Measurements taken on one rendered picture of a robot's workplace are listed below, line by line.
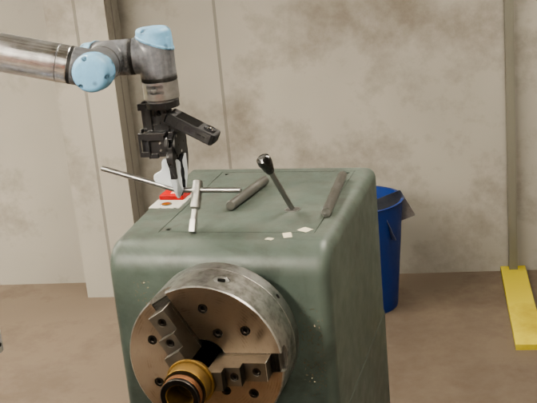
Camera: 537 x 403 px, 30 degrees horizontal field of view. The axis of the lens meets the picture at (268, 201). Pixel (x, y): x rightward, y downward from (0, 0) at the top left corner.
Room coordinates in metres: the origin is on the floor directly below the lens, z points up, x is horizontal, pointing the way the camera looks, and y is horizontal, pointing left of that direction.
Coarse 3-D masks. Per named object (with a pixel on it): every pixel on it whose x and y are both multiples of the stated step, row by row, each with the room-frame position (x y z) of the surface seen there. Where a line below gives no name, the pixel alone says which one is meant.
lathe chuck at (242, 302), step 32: (192, 288) 1.76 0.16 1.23; (224, 288) 1.76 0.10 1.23; (256, 288) 1.80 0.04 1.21; (192, 320) 1.76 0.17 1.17; (224, 320) 1.74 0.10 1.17; (256, 320) 1.73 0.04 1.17; (160, 352) 1.78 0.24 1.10; (224, 352) 1.75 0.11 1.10; (256, 352) 1.73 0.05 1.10; (288, 352) 1.75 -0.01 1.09; (160, 384) 1.79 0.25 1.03; (256, 384) 1.73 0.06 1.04
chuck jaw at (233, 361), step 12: (216, 360) 1.72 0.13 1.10; (228, 360) 1.71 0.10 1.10; (240, 360) 1.71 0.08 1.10; (252, 360) 1.70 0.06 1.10; (264, 360) 1.69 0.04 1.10; (276, 360) 1.72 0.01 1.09; (216, 372) 1.67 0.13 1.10; (228, 372) 1.68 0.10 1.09; (240, 372) 1.67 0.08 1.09; (252, 372) 1.69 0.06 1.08; (264, 372) 1.68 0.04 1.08; (216, 384) 1.67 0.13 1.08; (228, 384) 1.68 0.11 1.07; (240, 384) 1.67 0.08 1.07
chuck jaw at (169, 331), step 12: (156, 300) 1.80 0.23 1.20; (168, 300) 1.78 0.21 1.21; (156, 312) 1.76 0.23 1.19; (168, 312) 1.74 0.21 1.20; (156, 324) 1.74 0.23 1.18; (168, 324) 1.73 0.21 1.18; (180, 324) 1.75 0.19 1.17; (168, 336) 1.72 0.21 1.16; (180, 336) 1.72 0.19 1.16; (192, 336) 1.75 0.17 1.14; (168, 348) 1.71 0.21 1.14; (180, 348) 1.70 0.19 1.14; (192, 348) 1.72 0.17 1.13; (168, 360) 1.69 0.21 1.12
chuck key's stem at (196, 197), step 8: (200, 184) 2.06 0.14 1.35; (192, 192) 2.05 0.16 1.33; (200, 192) 2.05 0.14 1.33; (192, 200) 2.04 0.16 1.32; (200, 200) 2.04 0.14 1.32; (192, 208) 2.03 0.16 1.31; (200, 208) 2.04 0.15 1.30; (192, 216) 2.02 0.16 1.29; (192, 224) 2.01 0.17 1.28; (192, 232) 2.01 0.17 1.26
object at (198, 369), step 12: (180, 360) 1.68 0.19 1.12; (192, 360) 1.68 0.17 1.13; (168, 372) 1.69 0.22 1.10; (180, 372) 1.65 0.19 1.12; (192, 372) 1.64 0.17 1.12; (204, 372) 1.66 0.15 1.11; (168, 384) 1.63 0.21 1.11; (180, 384) 1.62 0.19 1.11; (192, 384) 1.62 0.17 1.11; (204, 384) 1.64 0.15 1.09; (168, 396) 1.64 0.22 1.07; (180, 396) 1.67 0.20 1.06; (192, 396) 1.61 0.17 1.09; (204, 396) 1.64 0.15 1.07
